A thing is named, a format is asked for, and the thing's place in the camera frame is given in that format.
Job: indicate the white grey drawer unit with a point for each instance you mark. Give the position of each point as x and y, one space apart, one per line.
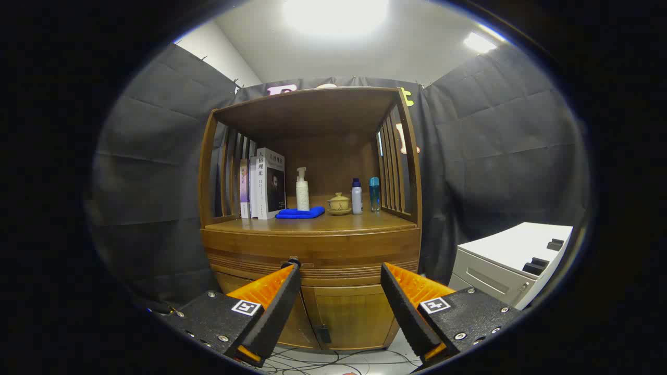
510 245

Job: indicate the small ceiling light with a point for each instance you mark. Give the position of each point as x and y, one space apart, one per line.
479 42

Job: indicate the wooden countertop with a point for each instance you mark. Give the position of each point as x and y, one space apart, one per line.
344 223

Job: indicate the brown wooden cabinet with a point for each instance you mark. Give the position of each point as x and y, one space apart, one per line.
312 120

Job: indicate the translucent blue bottle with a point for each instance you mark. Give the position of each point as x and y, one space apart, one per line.
374 195

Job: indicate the white bottle with blue cap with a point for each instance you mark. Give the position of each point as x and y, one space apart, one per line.
357 200

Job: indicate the large ceiling light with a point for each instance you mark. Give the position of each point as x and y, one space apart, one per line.
333 15

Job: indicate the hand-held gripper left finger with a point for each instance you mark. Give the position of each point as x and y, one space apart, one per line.
279 307

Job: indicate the white pump bottle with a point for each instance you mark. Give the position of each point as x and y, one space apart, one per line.
303 195

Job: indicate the purple book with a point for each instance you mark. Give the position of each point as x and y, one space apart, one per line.
244 187

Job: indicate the black backdrop cloth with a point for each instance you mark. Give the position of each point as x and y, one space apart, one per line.
146 156

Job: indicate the small black door clip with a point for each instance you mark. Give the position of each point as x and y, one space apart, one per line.
323 334

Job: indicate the folded blue cloth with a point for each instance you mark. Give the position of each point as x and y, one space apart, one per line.
302 213

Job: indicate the wooden drawer with black knob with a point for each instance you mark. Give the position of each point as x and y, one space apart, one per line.
333 250

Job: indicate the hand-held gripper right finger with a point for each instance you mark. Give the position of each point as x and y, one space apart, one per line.
404 312

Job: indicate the yellow lidded teacup with saucer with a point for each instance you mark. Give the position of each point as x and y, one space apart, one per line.
339 203

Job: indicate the thin white book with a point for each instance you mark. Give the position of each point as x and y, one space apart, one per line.
253 192

